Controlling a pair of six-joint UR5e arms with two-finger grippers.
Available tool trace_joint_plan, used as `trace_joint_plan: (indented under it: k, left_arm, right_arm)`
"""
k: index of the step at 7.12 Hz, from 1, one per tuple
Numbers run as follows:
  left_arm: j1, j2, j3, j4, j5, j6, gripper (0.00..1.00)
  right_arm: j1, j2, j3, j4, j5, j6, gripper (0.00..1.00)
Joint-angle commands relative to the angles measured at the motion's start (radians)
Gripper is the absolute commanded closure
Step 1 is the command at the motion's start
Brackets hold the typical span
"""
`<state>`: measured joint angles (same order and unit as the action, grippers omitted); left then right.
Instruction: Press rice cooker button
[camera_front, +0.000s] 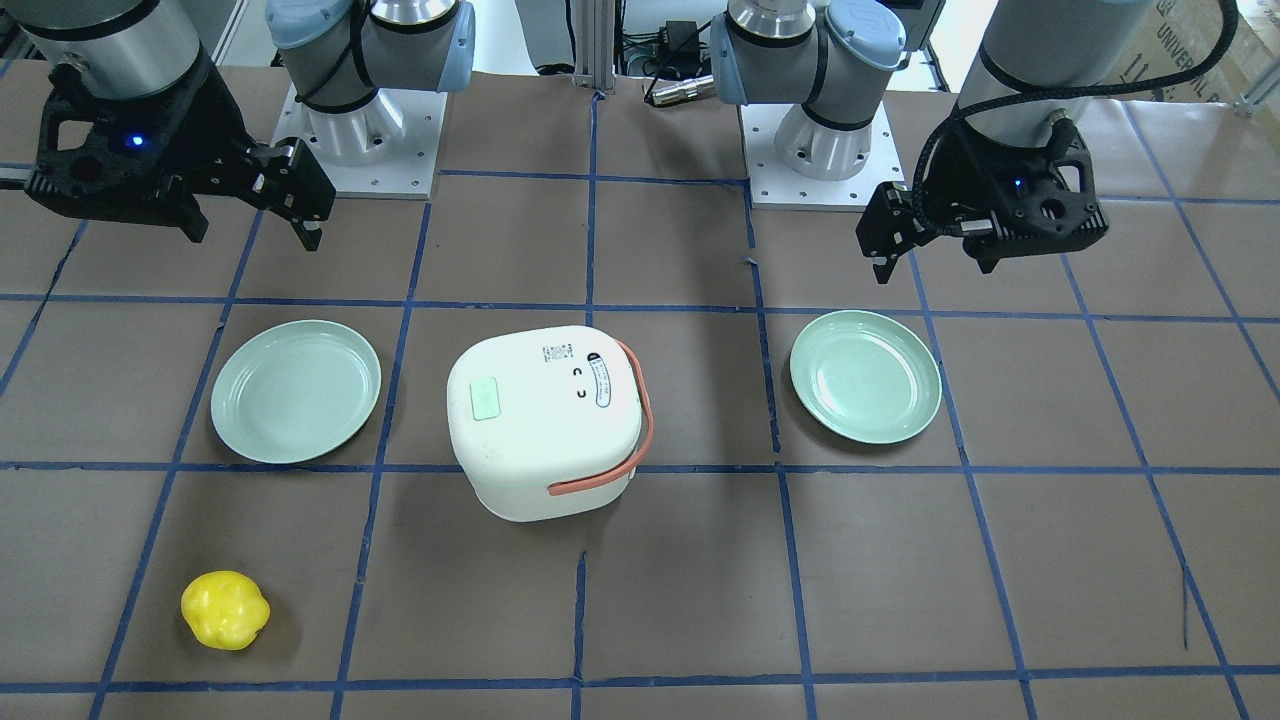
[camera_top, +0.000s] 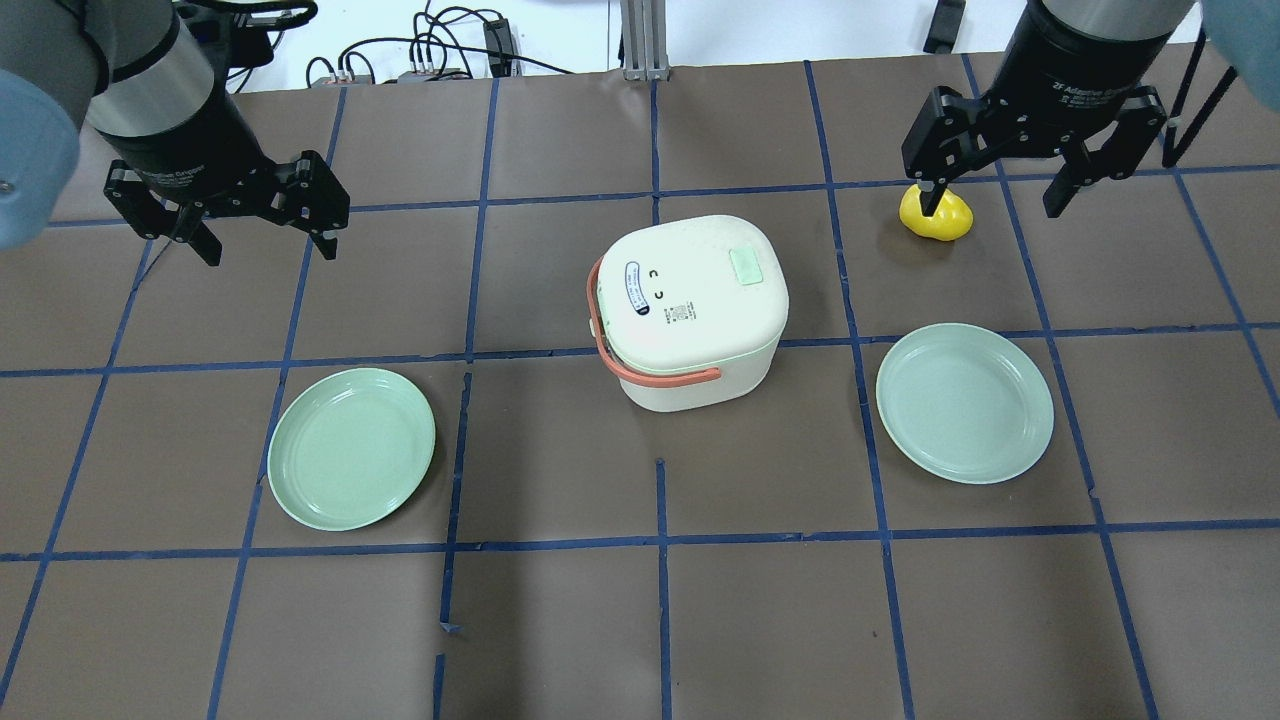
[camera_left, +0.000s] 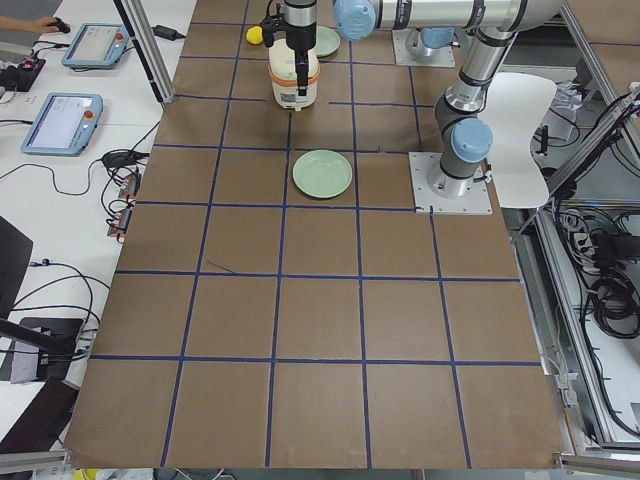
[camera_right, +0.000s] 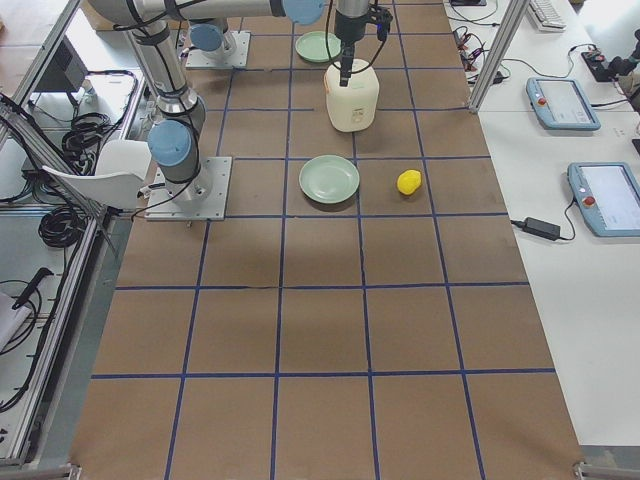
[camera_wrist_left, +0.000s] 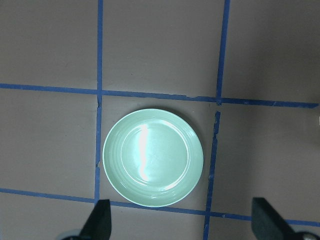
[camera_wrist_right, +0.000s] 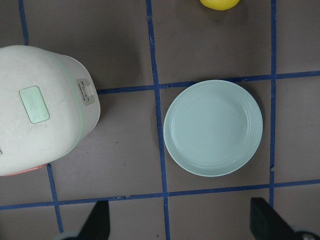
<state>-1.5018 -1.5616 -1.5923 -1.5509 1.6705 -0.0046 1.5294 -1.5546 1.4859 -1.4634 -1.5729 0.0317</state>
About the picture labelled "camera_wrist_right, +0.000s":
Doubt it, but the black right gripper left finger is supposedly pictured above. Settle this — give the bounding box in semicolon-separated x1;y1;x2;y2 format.
77;200;111;240

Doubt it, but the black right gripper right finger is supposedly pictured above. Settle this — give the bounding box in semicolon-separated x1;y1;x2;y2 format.
250;197;298;240

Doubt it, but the yellow lemon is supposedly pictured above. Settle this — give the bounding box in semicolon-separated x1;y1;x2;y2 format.
200;0;240;11

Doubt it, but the white green rice cooker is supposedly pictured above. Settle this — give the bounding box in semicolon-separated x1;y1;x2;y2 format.
0;45;101;176

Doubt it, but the light green plate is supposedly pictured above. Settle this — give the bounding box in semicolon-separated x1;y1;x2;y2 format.
163;80;263;177

